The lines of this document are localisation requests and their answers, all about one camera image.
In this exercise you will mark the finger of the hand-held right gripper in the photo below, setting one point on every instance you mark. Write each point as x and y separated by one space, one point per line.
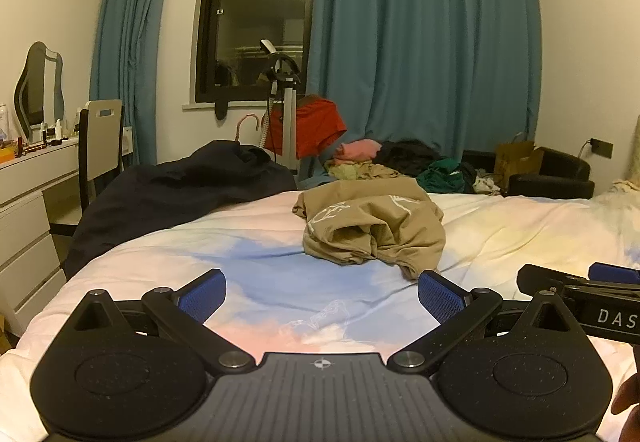
540 279
615 273

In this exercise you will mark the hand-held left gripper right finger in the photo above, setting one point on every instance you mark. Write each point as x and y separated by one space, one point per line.
440 294

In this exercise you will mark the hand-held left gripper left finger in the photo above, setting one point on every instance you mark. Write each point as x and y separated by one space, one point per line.
202 294

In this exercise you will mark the tan shirt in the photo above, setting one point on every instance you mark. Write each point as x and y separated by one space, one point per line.
380 222

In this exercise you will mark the black clothes heap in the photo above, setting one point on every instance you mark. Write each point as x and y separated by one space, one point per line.
405 154

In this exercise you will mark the person's right hand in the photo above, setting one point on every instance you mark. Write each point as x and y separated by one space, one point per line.
631 412

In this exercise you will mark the black armchair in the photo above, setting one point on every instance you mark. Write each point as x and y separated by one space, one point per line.
555 172

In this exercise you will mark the dark navy cloth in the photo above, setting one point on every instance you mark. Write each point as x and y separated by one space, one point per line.
165 192

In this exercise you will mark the white crumpled cloth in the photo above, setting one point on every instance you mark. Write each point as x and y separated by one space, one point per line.
486 184

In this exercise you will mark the green garment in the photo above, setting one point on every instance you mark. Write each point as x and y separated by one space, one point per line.
440 177

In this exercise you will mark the yellow-green garment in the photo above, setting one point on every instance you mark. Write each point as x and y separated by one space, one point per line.
344 172

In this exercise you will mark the pink garment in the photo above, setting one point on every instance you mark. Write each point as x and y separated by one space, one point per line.
357 149

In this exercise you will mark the pink hanger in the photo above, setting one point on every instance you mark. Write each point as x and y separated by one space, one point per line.
248 118

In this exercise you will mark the white dresser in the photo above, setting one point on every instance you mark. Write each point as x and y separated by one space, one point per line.
25 222

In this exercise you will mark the white garment steamer stand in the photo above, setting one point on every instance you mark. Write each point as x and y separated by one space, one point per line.
289 122

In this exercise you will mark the red garment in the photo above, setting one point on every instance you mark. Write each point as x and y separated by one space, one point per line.
315 122

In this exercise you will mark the row of cosmetic bottles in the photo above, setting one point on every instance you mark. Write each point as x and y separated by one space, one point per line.
59 129

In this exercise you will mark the wide blue curtain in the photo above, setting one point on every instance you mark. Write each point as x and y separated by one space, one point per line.
425 47

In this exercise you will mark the narrow blue curtain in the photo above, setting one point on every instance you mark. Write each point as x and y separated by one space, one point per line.
130 47

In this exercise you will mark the wavy framed mirror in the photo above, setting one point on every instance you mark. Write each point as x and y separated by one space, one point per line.
37 82

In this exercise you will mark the dark wall socket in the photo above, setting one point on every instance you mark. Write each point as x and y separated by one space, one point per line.
601 148

